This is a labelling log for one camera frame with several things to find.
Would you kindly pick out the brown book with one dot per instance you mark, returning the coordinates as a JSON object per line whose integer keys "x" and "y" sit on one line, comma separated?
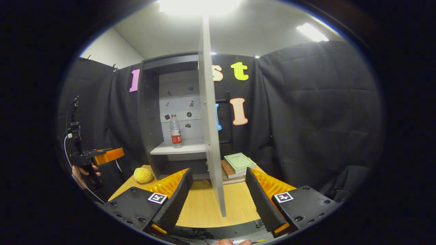
{"x": 226, "y": 168}

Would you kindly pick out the pale yellow bread bun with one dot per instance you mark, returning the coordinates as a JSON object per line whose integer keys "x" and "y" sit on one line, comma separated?
{"x": 143, "y": 175}

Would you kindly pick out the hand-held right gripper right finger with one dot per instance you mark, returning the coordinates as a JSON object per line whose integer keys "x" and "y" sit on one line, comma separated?
{"x": 262, "y": 204}

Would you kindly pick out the clear plastic bottle red cap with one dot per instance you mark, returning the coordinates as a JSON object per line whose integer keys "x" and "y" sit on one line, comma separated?
{"x": 176, "y": 134}

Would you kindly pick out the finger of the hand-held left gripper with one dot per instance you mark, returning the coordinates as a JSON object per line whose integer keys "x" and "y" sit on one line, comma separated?
{"x": 110, "y": 155}

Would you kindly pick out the dark grey cabinet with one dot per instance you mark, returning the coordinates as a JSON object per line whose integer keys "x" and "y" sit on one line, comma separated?
{"x": 150, "y": 112}

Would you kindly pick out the grey book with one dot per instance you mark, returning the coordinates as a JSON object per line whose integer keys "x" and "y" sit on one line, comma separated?
{"x": 235, "y": 181}

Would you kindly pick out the large ceiling light panel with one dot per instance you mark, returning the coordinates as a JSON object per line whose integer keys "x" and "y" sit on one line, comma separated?
{"x": 201, "y": 5}

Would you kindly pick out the narrow ceiling light panel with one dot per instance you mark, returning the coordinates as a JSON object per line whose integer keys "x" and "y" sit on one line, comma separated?
{"x": 311, "y": 32}

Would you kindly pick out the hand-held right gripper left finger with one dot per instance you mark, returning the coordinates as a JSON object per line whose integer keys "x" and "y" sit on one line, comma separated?
{"x": 177, "y": 200}

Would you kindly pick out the black backdrop cloth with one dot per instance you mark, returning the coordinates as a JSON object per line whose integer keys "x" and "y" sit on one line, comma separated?
{"x": 306, "y": 119}

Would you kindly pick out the white cabinet shelf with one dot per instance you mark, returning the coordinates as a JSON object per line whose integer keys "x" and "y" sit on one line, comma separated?
{"x": 184, "y": 148}

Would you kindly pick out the green notebook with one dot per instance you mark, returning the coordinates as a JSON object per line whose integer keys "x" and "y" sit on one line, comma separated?
{"x": 238, "y": 161}

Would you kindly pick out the light grey cabinet door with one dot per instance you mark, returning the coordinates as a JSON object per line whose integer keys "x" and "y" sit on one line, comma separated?
{"x": 211, "y": 136}

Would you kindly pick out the black chair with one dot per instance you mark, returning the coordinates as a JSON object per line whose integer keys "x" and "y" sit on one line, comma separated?
{"x": 347, "y": 180}

